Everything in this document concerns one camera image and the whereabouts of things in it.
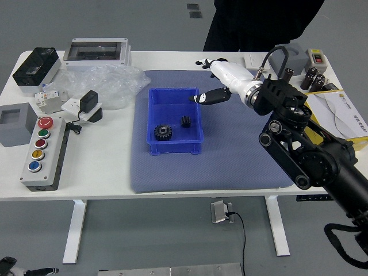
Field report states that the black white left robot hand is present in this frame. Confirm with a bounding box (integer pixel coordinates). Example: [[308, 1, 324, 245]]
[[0, 256, 60, 276]]

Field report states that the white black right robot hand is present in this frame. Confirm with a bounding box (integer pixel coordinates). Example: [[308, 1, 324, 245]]
[[188, 58, 261, 106]]

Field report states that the big black gear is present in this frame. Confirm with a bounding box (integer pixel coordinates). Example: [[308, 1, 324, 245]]
[[153, 124, 174, 142]]

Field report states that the blue plastic box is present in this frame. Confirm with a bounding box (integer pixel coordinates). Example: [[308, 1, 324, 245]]
[[147, 87, 205, 156]]

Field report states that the grey five-button control box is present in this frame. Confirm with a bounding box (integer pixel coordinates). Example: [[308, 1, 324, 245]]
[[20, 115, 70, 191]]

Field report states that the yellow white cardboard box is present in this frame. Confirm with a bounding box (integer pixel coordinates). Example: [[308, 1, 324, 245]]
[[301, 89, 368, 152]]

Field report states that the clear lid distribution box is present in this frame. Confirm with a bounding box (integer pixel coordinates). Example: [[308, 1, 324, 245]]
[[62, 37, 133, 71]]

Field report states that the person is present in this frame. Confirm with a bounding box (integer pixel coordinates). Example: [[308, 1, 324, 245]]
[[202, 0, 325, 53]]

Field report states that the grey block with round hole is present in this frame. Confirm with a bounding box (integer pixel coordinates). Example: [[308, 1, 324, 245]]
[[270, 42, 308, 76]]

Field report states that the white table leg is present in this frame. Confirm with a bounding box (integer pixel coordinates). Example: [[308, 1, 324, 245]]
[[264, 195, 292, 258], [62, 198, 88, 265]]

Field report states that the small flat black item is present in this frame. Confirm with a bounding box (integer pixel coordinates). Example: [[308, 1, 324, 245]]
[[321, 82, 340, 93]]

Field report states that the blue-grey mat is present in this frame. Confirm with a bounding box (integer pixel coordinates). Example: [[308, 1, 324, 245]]
[[129, 70, 296, 194]]

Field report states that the clear plastic bag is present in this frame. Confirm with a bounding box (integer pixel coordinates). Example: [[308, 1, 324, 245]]
[[42, 63, 152, 111]]

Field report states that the grey block with square hole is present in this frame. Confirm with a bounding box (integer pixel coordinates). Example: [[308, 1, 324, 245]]
[[0, 102, 38, 148]]

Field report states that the silver floor socket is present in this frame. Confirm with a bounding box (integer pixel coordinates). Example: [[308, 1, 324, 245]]
[[210, 201, 235, 225]]

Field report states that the black table control panel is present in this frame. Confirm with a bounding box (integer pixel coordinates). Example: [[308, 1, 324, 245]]
[[296, 195, 332, 202]]

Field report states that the black power adapter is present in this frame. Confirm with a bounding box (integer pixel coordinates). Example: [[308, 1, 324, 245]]
[[79, 90, 99, 114]]

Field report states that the grey metal plate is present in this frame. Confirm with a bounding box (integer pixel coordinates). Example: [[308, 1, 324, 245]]
[[97, 262, 244, 276]]

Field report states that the white socket plate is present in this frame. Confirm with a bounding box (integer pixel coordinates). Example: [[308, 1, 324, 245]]
[[60, 97, 104, 124]]

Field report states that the white circuit breaker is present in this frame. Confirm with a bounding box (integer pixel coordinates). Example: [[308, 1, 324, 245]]
[[34, 89, 70, 108]]

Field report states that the white wall switch plate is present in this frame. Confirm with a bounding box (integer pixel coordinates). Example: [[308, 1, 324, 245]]
[[240, 53, 270, 70]]

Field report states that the grey switch box red button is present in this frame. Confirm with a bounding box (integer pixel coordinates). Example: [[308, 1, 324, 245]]
[[304, 48, 331, 74]]

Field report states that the black adapter cable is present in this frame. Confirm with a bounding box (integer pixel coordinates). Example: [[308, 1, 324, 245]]
[[65, 110, 85, 135]]

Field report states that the black floor cable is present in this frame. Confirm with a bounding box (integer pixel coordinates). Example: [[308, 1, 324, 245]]
[[225, 211, 248, 274]]

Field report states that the black lid enclosure box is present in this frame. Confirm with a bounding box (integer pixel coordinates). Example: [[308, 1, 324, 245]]
[[11, 47, 62, 94]]

